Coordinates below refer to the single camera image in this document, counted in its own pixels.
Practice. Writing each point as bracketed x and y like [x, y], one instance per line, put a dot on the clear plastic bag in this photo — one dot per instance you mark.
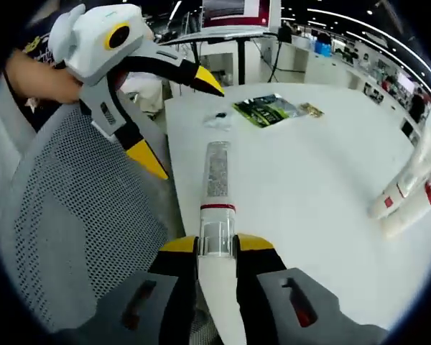
[219, 122]

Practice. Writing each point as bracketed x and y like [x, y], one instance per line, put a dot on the white laptop red screen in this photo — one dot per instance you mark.
[237, 18]

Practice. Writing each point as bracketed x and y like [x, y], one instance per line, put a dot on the gold snack packet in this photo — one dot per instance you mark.
[310, 109]

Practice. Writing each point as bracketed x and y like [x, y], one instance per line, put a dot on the long white counter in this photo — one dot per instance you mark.
[345, 75]

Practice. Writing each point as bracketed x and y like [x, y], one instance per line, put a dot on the grey mesh chair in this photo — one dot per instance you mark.
[75, 201]

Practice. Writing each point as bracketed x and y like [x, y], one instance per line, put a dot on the wall screen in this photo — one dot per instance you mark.
[406, 82]

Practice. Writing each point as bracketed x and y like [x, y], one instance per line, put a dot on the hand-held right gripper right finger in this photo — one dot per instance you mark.
[258, 280]

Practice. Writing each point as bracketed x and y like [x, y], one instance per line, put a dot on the green black packet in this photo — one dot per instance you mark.
[265, 111]

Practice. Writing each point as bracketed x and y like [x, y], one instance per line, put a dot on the white bundle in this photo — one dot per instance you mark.
[143, 91]

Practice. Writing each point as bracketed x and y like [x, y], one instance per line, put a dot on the small laptop stand table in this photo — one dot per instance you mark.
[241, 61]

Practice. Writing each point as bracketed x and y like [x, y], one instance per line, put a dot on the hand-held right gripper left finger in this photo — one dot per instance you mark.
[176, 287]

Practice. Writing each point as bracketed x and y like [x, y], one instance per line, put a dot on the blue water barrel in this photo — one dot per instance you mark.
[323, 46]

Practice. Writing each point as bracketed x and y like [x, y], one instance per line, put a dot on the white bottle clear cap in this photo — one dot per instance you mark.
[409, 223]
[391, 205]

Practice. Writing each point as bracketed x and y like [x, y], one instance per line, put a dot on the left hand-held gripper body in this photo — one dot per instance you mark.
[93, 39]

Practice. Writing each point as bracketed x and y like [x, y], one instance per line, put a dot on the white skincare tube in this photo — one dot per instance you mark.
[217, 179]

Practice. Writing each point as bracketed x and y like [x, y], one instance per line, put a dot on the person's left hand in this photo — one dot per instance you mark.
[61, 88]

